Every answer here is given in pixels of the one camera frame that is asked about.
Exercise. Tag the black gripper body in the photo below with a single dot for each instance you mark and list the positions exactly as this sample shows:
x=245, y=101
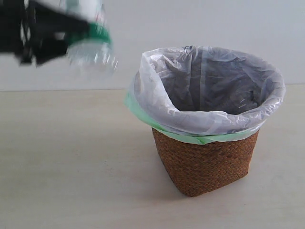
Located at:
x=15, y=36

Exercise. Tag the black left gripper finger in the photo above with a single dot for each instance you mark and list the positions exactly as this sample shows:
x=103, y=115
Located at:
x=47, y=21

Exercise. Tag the green label water bottle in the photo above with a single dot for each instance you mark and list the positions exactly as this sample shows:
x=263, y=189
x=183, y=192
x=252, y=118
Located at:
x=91, y=51

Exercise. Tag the white and green bin liner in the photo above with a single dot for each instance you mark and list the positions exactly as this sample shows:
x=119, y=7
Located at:
x=200, y=95

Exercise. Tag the woven brown waste basket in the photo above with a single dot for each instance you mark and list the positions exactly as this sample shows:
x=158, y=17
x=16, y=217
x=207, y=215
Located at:
x=198, y=169

